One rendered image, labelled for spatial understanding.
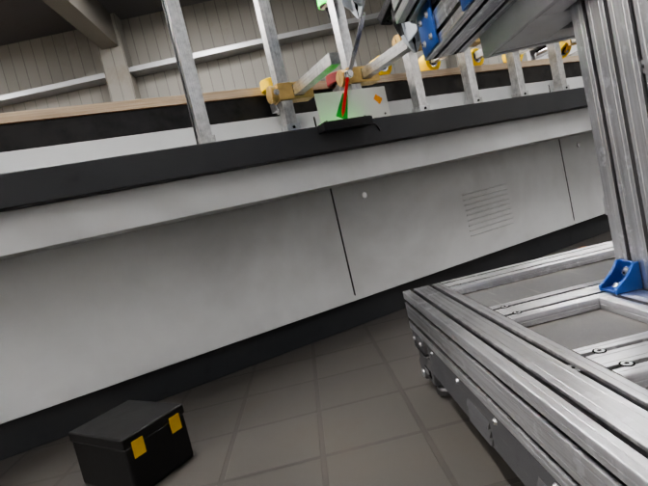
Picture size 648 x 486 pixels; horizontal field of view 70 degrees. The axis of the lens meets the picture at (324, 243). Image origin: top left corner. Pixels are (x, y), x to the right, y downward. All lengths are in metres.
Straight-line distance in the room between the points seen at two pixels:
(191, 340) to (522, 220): 1.51
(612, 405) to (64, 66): 6.94
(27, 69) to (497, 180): 6.23
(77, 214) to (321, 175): 0.68
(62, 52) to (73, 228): 5.95
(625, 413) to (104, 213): 1.13
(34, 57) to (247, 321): 6.10
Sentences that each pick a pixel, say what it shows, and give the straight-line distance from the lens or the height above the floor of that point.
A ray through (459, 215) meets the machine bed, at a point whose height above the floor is 0.30.
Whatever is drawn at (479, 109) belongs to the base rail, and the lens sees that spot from 1.81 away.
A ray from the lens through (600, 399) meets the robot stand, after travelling 0.53.
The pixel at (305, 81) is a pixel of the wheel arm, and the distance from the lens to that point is 1.36.
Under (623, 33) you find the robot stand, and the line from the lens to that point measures 0.81.
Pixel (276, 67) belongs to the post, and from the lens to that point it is 1.44.
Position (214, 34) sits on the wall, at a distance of 6.66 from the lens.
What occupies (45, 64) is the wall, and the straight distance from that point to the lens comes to 7.20.
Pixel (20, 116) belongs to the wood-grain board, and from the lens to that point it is 1.52.
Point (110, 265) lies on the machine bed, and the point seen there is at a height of 0.44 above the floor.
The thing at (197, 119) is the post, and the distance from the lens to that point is 1.33.
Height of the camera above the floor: 0.47
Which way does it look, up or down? 5 degrees down
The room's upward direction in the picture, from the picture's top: 13 degrees counter-clockwise
